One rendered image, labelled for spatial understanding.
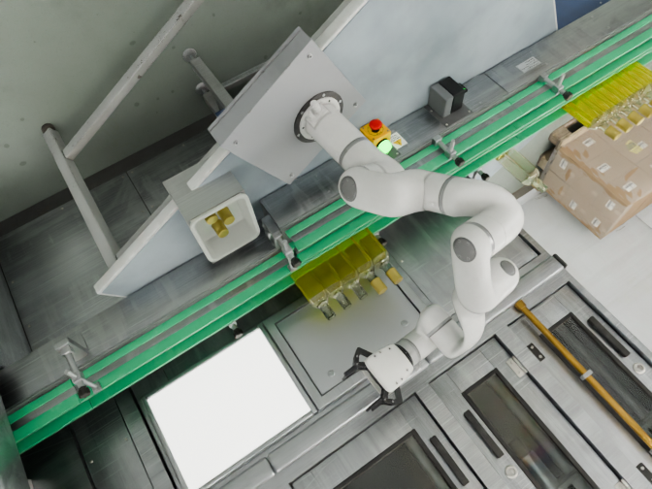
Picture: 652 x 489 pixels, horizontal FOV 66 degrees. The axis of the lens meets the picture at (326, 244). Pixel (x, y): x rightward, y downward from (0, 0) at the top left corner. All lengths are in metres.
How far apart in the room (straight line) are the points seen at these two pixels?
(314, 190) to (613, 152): 4.11
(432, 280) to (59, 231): 1.39
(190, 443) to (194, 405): 0.11
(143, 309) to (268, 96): 0.75
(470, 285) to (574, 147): 4.30
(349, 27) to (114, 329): 1.05
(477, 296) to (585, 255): 4.54
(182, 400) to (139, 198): 0.83
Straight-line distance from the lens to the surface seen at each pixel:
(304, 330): 1.65
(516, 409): 1.68
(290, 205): 1.53
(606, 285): 5.48
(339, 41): 1.35
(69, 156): 1.94
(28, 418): 1.67
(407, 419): 1.61
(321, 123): 1.30
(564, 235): 5.61
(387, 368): 1.29
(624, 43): 2.20
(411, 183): 1.07
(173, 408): 1.67
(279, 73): 1.21
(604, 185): 5.12
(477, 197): 1.07
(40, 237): 2.18
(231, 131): 1.23
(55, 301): 2.01
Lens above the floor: 1.64
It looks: 26 degrees down
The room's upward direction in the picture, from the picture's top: 142 degrees clockwise
